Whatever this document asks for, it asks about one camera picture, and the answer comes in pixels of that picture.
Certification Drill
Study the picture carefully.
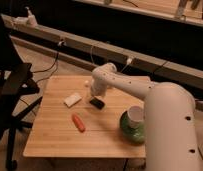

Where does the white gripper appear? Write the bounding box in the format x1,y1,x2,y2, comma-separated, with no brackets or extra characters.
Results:
90,80,107,96

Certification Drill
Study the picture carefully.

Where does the black eraser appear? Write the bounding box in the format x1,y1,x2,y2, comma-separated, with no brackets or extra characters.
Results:
89,98,105,109

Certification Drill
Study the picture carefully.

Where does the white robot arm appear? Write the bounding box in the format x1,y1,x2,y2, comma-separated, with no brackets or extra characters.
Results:
91,63,201,171

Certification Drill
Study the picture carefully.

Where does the white ceramic cup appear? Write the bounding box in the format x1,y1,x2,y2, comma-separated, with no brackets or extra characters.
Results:
127,106,144,128

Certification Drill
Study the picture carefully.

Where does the green ceramic plate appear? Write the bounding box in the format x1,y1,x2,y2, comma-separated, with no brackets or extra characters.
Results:
119,112,145,144

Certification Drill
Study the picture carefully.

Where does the white sponge block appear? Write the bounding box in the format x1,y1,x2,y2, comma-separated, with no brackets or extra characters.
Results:
64,93,82,107

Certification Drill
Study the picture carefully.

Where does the orange carrot toy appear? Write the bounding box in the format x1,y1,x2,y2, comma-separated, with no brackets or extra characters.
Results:
72,114,85,132

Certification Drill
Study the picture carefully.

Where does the wooden table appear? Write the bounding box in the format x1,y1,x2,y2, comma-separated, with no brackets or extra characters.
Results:
23,75,145,158

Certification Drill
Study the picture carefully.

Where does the black office chair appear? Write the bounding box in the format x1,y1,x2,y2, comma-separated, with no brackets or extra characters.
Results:
0,14,42,171

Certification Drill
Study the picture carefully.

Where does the white spray bottle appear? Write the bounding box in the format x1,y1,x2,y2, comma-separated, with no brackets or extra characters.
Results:
25,6,38,27

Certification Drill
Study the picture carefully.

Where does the grey metal rail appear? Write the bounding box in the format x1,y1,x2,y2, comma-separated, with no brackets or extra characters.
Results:
0,13,203,113

